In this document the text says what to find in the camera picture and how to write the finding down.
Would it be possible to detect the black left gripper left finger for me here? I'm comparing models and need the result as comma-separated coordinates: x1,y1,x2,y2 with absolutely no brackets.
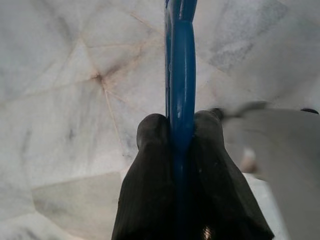
111,113,177,240

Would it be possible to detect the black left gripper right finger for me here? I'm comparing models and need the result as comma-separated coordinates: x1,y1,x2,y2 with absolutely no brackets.
190,110,275,240

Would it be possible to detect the blue plastic hanger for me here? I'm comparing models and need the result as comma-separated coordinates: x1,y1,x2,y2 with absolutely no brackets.
163,0,199,226

